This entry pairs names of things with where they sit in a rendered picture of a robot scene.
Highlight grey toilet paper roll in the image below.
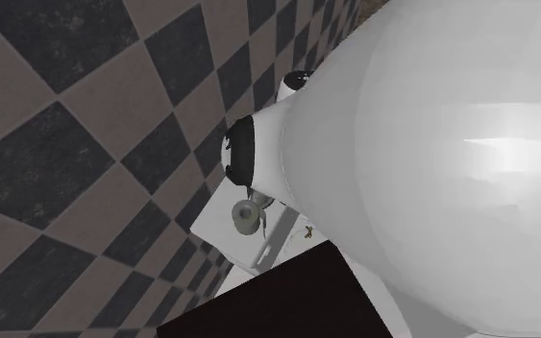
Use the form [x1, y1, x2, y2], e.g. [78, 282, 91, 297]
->
[231, 199, 262, 236]

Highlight dark robot stand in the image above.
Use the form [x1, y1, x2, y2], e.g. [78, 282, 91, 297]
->
[156, 239, 394, 338]

